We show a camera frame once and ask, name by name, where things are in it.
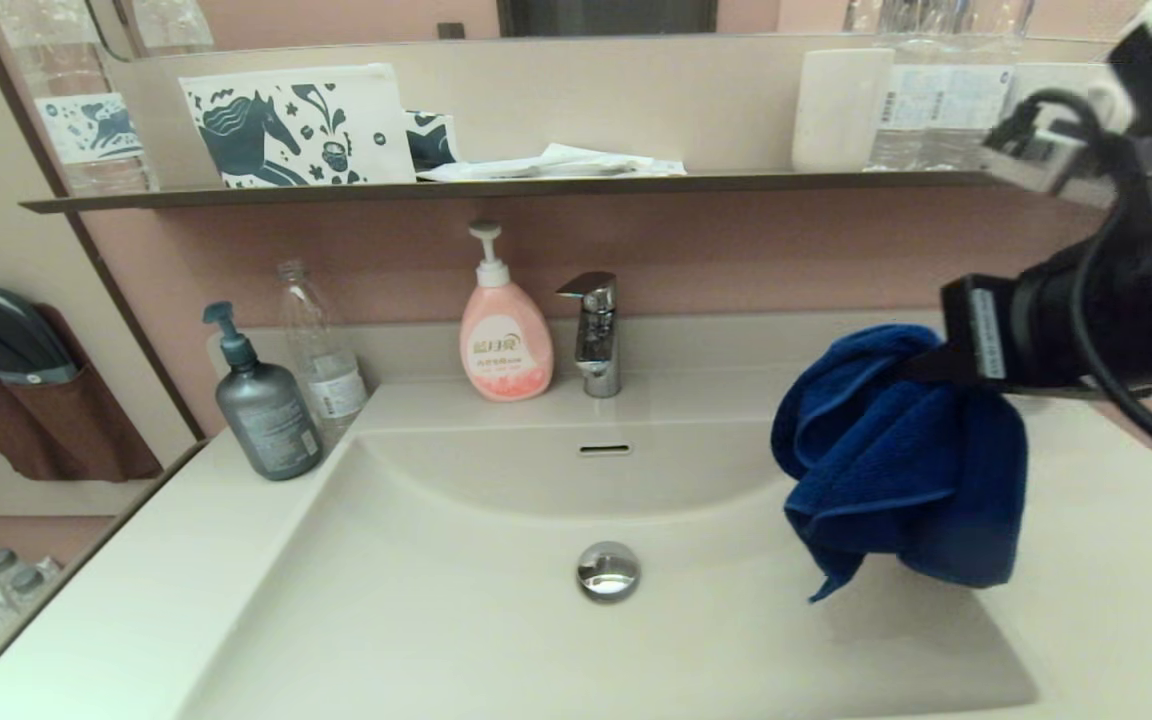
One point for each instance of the white horse print pouch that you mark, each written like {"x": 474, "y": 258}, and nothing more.
{"x": 266, "y": 130}

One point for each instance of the dark grey slipper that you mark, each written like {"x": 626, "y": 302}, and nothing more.
{"x": 14, "y": 338}

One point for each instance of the small blue patterned pouch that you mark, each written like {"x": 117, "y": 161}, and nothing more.
{"x": 430, "y": 140}

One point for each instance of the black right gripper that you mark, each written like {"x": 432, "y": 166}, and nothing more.
{"x": 1036, "y": 330}

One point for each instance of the dark brown wall trim strip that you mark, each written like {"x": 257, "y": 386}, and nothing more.
{"x": 141, "y": 330}

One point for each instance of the chrome faucet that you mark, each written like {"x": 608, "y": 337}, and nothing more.
{"x": 597, "y": 338}

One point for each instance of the brown slipper holder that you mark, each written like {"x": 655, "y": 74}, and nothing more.
{"x": 86, "y": 430}

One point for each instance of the wall mirror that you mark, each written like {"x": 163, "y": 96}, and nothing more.
{"x": 336, "y": 20}

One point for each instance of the pink hand soap pump bottle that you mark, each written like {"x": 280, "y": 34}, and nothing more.
{"x": 505, "y": 348}

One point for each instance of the blue microfibre cloth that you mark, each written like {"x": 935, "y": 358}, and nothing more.
{"x": 886, "y": 460}

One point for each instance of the white ceramic sink basin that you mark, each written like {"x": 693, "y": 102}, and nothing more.
{"x": 436, "y": 610}

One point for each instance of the white flat sachets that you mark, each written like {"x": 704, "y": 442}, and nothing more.
{"x": 556, "y": 163}

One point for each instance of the grey metal wall shelf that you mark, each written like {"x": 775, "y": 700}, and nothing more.
{"x": 536, "y": 187}

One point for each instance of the chrome drain stopper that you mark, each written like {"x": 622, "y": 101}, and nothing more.
{"x": 608, "y": 572}

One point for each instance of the clear empty plastic bottle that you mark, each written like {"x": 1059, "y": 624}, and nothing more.
{"x": 330, "y": 383}

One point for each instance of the grey pump bottle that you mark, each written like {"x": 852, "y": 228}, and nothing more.
{"x": 268, "y": 423}

